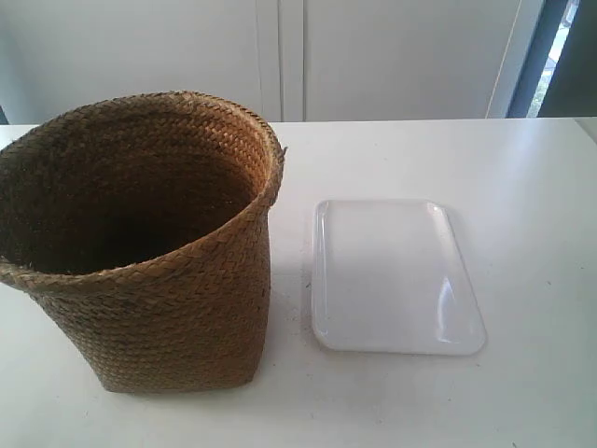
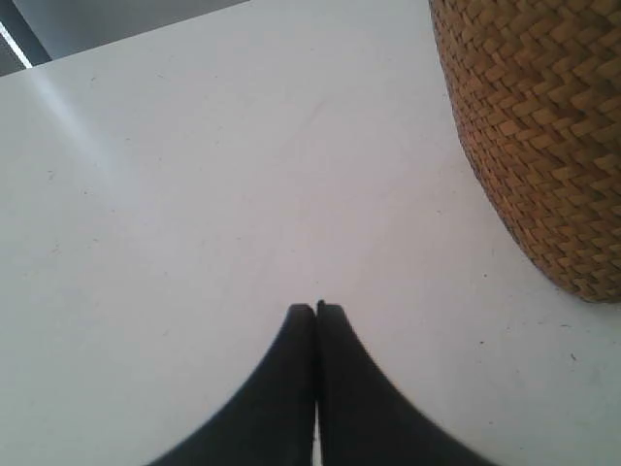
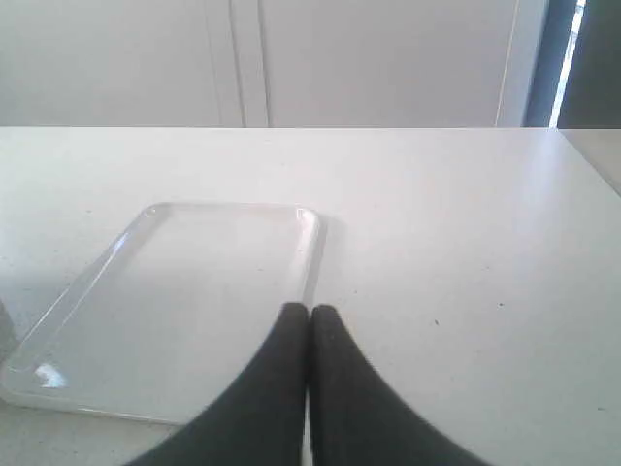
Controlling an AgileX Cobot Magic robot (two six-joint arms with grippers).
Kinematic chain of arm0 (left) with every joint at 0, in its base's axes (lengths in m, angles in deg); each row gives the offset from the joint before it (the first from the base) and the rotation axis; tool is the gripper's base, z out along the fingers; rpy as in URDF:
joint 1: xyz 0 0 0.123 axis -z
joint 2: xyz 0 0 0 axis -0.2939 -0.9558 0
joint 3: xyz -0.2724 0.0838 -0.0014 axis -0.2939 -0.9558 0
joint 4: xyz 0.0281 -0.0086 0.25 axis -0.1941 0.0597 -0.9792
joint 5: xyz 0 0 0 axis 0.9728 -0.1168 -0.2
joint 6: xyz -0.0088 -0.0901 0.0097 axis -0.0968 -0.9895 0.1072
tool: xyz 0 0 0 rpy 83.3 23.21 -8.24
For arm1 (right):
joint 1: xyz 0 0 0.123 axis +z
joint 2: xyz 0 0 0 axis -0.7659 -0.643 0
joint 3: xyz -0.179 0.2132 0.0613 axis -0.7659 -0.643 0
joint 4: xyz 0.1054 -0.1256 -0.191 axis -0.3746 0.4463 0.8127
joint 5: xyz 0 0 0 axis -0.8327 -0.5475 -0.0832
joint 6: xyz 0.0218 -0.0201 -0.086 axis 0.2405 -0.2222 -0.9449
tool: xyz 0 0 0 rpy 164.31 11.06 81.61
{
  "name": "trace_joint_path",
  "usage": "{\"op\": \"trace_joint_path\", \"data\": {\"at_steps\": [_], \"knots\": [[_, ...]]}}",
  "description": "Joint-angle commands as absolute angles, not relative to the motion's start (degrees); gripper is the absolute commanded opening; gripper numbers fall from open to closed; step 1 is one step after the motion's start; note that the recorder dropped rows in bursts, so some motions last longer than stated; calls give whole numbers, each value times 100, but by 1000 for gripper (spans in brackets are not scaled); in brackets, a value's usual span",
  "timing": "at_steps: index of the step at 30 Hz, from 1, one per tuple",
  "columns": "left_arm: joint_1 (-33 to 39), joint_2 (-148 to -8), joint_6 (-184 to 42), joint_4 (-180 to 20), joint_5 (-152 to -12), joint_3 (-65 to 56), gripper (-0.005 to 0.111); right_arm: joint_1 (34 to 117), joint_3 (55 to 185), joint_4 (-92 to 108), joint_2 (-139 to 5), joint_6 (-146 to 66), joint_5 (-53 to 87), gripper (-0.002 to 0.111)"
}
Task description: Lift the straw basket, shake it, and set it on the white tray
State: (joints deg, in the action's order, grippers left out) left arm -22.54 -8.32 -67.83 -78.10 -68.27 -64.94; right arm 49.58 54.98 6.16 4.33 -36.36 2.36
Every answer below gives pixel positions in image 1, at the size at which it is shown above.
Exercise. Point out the brown woven wicker basket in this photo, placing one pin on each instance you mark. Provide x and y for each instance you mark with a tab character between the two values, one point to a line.
139	225

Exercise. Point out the white plastic tray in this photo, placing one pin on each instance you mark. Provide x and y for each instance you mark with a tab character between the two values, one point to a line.
388	276

